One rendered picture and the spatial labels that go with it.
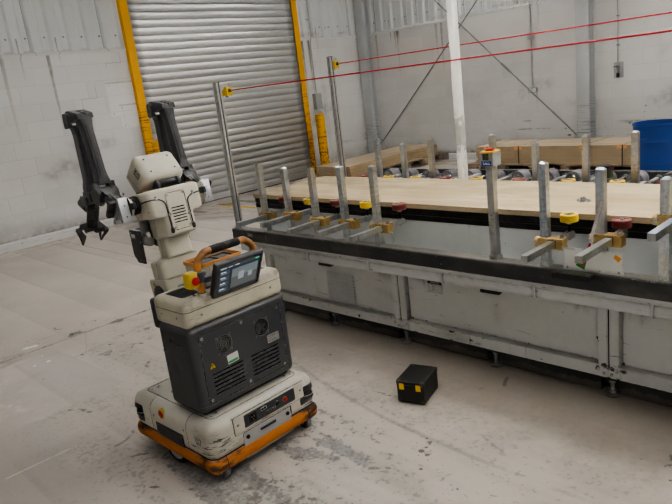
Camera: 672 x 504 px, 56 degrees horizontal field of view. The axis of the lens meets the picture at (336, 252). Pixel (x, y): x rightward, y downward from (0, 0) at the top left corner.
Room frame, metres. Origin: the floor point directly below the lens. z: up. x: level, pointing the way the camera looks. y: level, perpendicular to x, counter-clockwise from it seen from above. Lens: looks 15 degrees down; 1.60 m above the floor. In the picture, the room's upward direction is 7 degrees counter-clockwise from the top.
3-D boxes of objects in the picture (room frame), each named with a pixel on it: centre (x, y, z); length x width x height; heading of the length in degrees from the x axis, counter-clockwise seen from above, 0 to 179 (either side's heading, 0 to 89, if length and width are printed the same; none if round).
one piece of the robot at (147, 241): (3.03, 0.84, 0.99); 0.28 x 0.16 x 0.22; 135
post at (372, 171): (3.45, -0.25, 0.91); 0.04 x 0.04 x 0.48; 43
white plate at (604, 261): (2.54, -1.07, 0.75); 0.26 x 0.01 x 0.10; 43
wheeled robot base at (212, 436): (2.83, 0.63, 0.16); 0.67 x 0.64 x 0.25; 45
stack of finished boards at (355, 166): (11.09, -0.97, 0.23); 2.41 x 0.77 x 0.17; 135
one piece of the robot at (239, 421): (2.61, 0.39, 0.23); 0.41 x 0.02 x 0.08; 135
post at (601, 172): (2.54, -1.11, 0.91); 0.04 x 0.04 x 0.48; 43
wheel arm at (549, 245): (2.66, -0.93, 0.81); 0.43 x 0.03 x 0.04; 133
